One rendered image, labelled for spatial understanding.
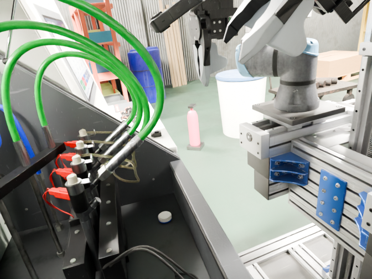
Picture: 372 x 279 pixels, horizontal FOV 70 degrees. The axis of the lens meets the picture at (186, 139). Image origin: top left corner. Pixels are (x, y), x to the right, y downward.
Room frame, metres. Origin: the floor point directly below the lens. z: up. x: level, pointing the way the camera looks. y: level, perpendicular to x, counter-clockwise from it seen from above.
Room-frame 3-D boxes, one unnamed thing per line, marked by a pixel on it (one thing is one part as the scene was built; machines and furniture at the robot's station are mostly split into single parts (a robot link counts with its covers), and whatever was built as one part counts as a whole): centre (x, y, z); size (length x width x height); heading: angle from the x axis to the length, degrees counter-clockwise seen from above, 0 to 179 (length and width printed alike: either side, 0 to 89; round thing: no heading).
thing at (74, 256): (0.52, 0.23, 0.91); 0.34 x 0.10 x 0.15; 13
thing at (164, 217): (0.63, 0.09, 0.84); 0.04 x 0.04 x 0.01
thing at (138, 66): (5.70, 0.65, 0.49); 1.28 x 0.79 x 0.97; 19
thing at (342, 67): (5.44, -3.09, 0.23); 1.33 x 0.96 x 0.46; 109
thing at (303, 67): (0.91, -0.40, 1.20); 0.13 x 0.12 x 0.14; 60
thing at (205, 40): (0.57, -0.06, 1.31); 0.05 x 0.02 x 0.09; 13
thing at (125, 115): (1.16, 0.23, 1.01); 0.23 x 0.11 x 0.06; 13
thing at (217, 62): (0.58, -0.08, 1.26); 0.06 x 0.03 x 0.09; 103
